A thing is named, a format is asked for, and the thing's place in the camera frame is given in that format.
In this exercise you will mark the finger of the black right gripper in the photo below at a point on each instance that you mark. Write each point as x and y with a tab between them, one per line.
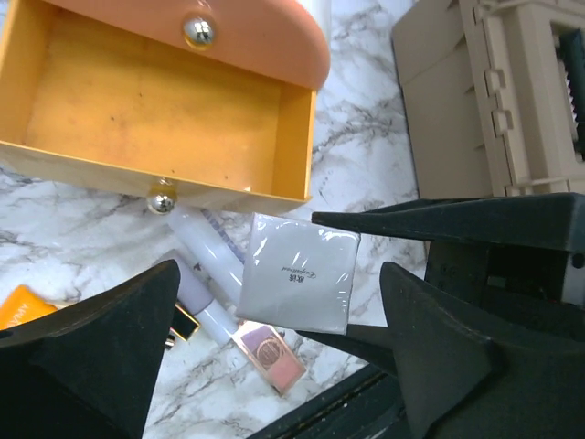
370	343

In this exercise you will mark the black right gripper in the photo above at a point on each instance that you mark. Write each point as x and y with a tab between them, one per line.
539	286

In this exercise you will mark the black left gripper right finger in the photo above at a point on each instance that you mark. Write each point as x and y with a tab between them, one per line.
465	373

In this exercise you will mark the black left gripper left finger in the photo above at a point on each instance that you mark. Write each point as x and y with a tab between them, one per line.
89	369

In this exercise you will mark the white silver small box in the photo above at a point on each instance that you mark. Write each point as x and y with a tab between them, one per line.
298	275

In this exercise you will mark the black gold lipstick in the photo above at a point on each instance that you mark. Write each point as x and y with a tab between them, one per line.
183	327

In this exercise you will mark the rose gold eyeshadow palette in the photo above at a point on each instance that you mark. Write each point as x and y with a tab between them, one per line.
270	354

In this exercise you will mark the yellow drawer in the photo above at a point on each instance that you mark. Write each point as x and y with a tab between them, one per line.
92	105

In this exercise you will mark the cream round drawer organizer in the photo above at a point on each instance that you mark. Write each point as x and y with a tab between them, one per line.
320	10

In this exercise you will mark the orange sunscreen tube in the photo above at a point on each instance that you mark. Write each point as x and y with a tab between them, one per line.
23	306

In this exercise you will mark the lavender white bottle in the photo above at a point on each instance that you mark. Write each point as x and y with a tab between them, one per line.
195	298

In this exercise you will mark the tan plastic tool case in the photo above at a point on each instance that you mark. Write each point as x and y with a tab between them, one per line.
494	96

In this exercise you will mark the white blue tube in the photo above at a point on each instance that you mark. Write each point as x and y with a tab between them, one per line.
208	242

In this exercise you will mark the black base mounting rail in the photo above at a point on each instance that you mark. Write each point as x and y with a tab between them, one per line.
367	404

